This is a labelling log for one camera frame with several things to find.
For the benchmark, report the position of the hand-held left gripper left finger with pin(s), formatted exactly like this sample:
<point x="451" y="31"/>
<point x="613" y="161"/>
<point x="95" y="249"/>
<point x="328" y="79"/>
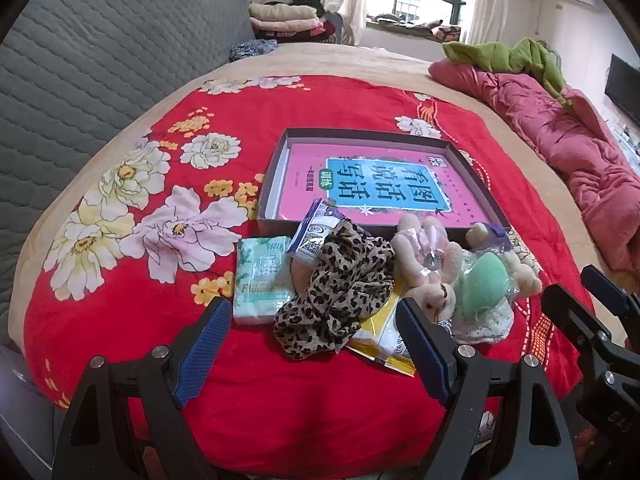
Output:
<point x="205" y="345"/>

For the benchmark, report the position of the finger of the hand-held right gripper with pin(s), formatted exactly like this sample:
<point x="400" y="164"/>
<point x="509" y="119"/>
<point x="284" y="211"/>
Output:
<point x="575" y="320"/>
<point x="607" y="292"/>

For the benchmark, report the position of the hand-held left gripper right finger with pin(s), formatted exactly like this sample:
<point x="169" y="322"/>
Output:
<point x="425" y="350"/>

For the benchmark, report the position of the yellow white packet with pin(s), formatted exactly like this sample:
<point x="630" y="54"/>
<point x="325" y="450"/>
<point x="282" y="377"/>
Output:
<point x="382" y="335"/>

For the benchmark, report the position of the white floral cloth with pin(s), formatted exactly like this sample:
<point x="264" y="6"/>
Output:
<point x="482" y="327"/>

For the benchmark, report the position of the small beige plush bear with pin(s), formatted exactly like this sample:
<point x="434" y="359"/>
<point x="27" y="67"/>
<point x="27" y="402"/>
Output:
<point x="525" y="275"/>

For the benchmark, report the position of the green tissue pack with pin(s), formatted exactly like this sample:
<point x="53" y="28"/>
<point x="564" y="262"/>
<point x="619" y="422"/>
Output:
<point x="260" y="285"/>

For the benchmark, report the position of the green makeup sponge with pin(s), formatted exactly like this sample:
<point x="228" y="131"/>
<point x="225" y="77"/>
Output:
<point x="480" y="280"/>

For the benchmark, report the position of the beige plush bunny pink dress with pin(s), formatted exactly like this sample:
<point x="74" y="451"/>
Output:
<point x="415" y="255"/>

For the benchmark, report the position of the leopard print scrunchie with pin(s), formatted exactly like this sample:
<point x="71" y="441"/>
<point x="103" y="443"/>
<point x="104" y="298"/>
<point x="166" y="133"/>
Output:
<point x="340" y="280"/>

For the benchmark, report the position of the pink makeup sponge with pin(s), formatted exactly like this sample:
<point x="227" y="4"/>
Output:
<point x="302" y="275"/>

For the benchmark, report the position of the purple white snack packet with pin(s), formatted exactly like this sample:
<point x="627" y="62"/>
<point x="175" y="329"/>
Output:
<point x="312" y="237"/>

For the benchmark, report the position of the dark shallow cardboard box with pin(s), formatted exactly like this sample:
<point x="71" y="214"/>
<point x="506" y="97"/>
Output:
<point x="272" y="180"/>

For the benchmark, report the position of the red floral blanket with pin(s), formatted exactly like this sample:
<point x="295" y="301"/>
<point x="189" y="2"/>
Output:
<point x="300" y="410"/>

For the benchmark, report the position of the pink quilt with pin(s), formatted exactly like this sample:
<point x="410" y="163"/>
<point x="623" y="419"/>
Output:
<point x="550" y="120"/>

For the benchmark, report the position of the pink book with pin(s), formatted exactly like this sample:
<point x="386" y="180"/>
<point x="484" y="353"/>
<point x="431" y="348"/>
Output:
<point x="310" y="185"/>

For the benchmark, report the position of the black television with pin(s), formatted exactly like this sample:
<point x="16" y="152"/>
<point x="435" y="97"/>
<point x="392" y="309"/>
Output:
<point x="625" y="90"/>

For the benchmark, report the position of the green garment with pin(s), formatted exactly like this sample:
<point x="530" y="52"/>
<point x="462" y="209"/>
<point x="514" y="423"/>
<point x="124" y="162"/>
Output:
<point x="530" y="55"/>

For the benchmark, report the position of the blue patterned cloth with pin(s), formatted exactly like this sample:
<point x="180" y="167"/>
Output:
<point x="252" y="50"/>

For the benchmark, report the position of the beige bed sheet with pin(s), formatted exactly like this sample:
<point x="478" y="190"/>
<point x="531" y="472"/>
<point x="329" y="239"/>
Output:
<point x="350" y="57"/>

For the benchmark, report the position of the grey quilted headboard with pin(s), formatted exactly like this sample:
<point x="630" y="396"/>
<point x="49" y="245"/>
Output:
<point x="100" y="60"/>

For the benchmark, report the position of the windowsill cushions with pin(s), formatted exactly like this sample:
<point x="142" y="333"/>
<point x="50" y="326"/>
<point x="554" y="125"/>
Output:
<point x="415" y="27"/>

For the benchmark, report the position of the pink folded blanket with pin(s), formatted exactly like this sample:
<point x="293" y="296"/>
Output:
<point x="285" y="26"/>

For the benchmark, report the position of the dark clothes pile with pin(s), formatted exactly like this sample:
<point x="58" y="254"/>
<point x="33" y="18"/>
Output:
<point x="306" y="1"/>

